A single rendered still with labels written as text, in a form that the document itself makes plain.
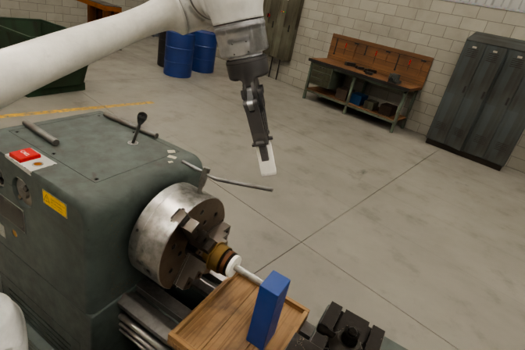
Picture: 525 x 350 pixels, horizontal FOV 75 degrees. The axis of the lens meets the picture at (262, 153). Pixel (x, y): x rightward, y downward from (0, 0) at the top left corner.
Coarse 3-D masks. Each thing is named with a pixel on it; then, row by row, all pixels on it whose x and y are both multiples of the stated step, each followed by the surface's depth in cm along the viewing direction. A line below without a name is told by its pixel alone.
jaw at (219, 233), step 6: (222, 222) 119; (210, 228) 115; (216, 228) 115; (222, 228) 116; (228, 228) 118; (210, 234) 112; (216, 234) 112; (222, 234) 113; (228, 234) 120; (216, 240) 110; (222, 240) 110
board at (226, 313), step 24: (216, 288) 117; (240, 288) 121; (192, 312) 106; (216, 312) 110; (240, 312) 112; (288, 312) 116; (168, 336) 99; (192, 336) 102; (216, 336) 103; (240, 336) 104; (288, 336) 105
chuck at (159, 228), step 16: (176, 192) 105; (192, 192) 107; (160, 208) 100; (176, 208) 100; (192, 208) 100; (208, 208) 108; (160, 224) 98; (176, 224) 97; (208, 224) 112; (144, 240) 98; (160, 240) 96; (176, 240) 99; (144, 256) 98; (160, 256) 95; (176, 256) 102; (144, 272) 102; (160, 272) 98; (176, 272) 106
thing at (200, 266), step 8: (192, 256) 107; (200, 256) 109; (184, 264) 107; (192, 264) 106; (200, 264) 105; (184, 272) 106; (192, 272) 105; (200, 272) 106; (208, 272) 107; (176, 280) 106; (184, 280) 106; (192, 280) 109; (184, 288) 106
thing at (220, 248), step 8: (216, 248) 103; (224, 248) 104; (208, 256) 102; (216, 256) 102; (224, 256) 102; (232, 256) 102; (208, 264) 103; (216, 264) 101; (224, 264) 101; (216, 272) 103; (224, 272) 101
